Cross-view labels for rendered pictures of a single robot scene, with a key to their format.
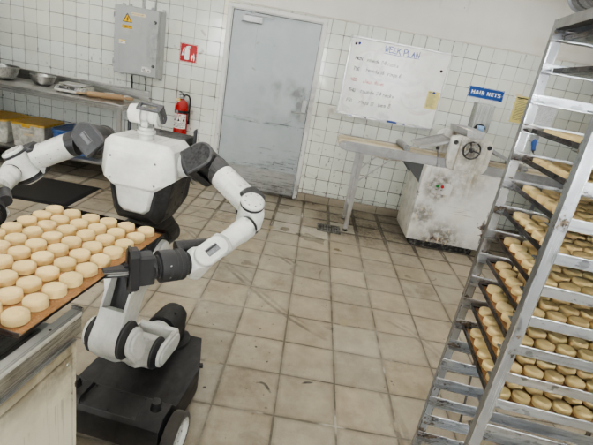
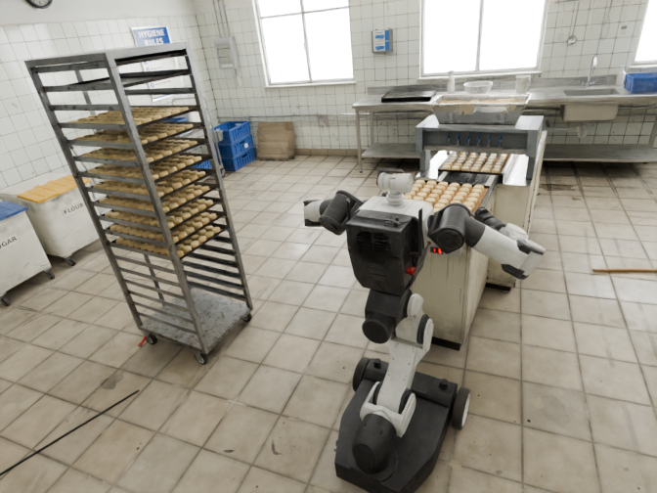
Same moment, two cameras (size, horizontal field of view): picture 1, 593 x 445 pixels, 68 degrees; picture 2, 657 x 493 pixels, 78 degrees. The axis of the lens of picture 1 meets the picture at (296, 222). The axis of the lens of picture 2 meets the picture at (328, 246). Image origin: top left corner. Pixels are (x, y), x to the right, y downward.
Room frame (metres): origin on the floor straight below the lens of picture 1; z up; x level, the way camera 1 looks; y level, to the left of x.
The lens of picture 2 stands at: (2.86, 0.92, 1.85)
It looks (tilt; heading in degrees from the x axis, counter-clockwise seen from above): 29 degrees down; 205
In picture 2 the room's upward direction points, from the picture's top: 7 degrees counter-clockwise
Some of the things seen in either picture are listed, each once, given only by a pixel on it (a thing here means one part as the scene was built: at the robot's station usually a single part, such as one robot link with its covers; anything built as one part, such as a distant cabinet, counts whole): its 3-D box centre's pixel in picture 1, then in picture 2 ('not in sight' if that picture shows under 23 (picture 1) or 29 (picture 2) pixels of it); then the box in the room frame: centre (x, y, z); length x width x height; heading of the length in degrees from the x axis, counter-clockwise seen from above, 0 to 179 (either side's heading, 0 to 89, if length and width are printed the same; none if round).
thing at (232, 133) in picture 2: not in sight; (229, 132); (-2.29, -2.92, 0.50); 0.60 x 0.40 x 0.20; 2
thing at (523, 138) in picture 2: not in sight; (476, 148); (0.07, 0.76, 1.01); 0.72 x 0.33 x 0.34; 83
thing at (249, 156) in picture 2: not in sight; (235, 158); (-2.29, -2.92, 0.10); 0.60 x 0.40 x 0.20; 178
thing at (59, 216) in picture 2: not in sight; (59, 219); (0.51, -3.09, 0.38); 0.64 x 0.54 x 0.77; 88
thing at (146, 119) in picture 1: (146, 118); (396, 185); (1.51, 0.58, 1.30); 0.10 x 0.07 x 0.09; 83
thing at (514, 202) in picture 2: not in sight; (483, 201); (-0.40, 0.81, 0.42); 1.28 x 0.72 x 0.84; 173
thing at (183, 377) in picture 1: (145, 364); (392, 415); (1.61, 0.56, 0.19); 0.64 x 0.52 x 0.33; 173
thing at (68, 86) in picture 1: (74, 87); not in sight; (4.79, 2.62, 0.92); 0.32 x 0.30 x 0.09; 7
